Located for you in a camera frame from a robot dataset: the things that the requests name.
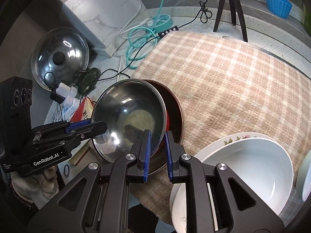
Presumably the large stainless steel bowl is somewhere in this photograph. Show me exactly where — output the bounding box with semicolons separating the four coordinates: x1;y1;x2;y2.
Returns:
92;79;167;163

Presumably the red steel bowl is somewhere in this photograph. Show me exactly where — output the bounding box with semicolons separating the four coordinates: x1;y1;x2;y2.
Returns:
145;79;184;175

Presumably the white gloved left hand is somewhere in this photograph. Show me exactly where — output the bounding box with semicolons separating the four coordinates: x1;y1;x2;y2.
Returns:
10;166;59;209

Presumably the red book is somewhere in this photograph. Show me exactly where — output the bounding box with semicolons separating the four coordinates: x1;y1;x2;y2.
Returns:
69;97;94;166

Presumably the white power adapter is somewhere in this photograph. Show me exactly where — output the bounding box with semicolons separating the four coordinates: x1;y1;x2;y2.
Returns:
56;83;79;121

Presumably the floral ceramic plate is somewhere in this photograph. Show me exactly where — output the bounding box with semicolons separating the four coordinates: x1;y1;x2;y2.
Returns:
169;131;280;214

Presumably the black clip device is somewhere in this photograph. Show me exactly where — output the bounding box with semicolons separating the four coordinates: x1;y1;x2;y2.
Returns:
75;67;101;97

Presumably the white deep ceramic bowl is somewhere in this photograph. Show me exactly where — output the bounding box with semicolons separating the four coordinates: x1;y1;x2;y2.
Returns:
171;137;294;232

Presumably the glass pot lid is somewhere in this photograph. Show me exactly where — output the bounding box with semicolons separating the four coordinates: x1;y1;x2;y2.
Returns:
31;27;90;91

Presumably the plaid checkered cloth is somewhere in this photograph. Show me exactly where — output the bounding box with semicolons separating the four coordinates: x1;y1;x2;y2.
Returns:
130;31;311;226

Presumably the teal round power strip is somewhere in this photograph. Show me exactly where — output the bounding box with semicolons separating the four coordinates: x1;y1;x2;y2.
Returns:
146;14;173;32

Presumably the blue ribbed plastic bowl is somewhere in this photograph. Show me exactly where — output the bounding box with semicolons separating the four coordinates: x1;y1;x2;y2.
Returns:
266;0;293;19

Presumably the black mini tripod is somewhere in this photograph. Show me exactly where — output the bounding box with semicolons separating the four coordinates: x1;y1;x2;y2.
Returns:
213;0;248;42

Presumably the teal cable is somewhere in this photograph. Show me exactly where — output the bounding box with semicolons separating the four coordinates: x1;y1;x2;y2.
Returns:
125;0;171;70

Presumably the black cable with remote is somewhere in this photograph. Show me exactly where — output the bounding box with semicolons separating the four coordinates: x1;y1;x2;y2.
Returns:
97;0;214;82

